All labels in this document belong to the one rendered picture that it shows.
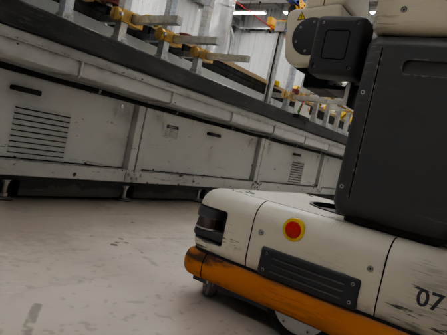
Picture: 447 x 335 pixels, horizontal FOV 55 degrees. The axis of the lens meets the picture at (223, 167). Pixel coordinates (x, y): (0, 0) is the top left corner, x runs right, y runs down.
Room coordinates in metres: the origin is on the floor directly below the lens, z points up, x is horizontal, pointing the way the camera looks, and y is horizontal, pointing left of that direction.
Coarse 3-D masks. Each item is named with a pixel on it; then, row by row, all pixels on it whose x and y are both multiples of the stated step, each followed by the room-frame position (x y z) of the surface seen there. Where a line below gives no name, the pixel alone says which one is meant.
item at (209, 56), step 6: (180, 54) 2.25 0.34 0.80; (186, 54) 2.23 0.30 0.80; (210, 54) 2.14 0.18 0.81; (216, 54) 2.12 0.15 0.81; (222, 54) 2.10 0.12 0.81; (228, 54) 2.08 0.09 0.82; (222, 60) 2.13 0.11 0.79; (228, 60) 2.09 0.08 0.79; (234, 60) 2.06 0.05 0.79; (240, 60) 2.04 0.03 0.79; (246, 60) 2.02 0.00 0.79
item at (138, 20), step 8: (104, 16) 1.83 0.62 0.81; (136, 16) 1.73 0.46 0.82; (144, 16) 1.70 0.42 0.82; (152, 16) 1.68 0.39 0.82; (160, 16) 1.66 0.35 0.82; (168, 16) 1.63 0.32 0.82; (176, 16) 1.61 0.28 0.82; (104, 24) 1.85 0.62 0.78; (112, 24) 1.84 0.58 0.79; (136, 24) 1.75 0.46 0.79; (144, 24) 1.72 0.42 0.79; (152, 24) 1.70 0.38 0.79; (160, 24) 1.67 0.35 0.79; (168, 24) 1.64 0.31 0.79; (176, 24) 1.62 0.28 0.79
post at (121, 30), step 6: (120, 0) 1.73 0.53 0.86; (126, 0) 1.72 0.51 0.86; (120, 6) 1.72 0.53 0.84; (126, 6) 1.72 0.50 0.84; (120, 24) 1.71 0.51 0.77; (126, 24) 1.74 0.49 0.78; (114, 30) 1.73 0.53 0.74; (120, 30) 1.72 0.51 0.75; (126, 30) 1.74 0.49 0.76; (120, 36) 1.72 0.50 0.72
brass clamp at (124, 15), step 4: (112, 8) 1.71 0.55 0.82; (116, 8) 1.69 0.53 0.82; (120, 8) 1.70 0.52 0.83; (112, 12) 1.70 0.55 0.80; (116, 12) 1.69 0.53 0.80; (120, 12) 1.69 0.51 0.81; (124, 12) 1.71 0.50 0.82; (128, 12) 1.72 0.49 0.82; (112, 16) 1.70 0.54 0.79; (116, 16) 1.69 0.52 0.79; (120, 16) 1.70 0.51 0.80; (124, 16) 1.71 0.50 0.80; (128, 16) 1.73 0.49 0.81; (116, 20) 1.72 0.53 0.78; (120, 20) 1.70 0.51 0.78; (124, 20) 1.71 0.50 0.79; (128, 20) 1.73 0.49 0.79; (128, 24) 1.74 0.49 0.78; (132, 24) 1.75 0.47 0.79; (132, 28) 1.79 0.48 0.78; (136, 28) 1.78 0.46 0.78; (140, 28) 1.79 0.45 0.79
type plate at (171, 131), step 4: (168, 124) 2.40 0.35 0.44; (168, 128) 2.40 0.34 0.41; (172, 128) 2.43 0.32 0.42; (176, 128) 2.46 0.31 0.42; (168, 132) 2.41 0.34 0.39; (172, 132) 2.44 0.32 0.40; (176, 132) 2.46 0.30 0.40; (164, 136) 2.39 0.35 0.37; (168, 136) 2.41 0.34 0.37; (172, 136) 2.44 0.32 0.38; (176, 136) 2.47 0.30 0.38
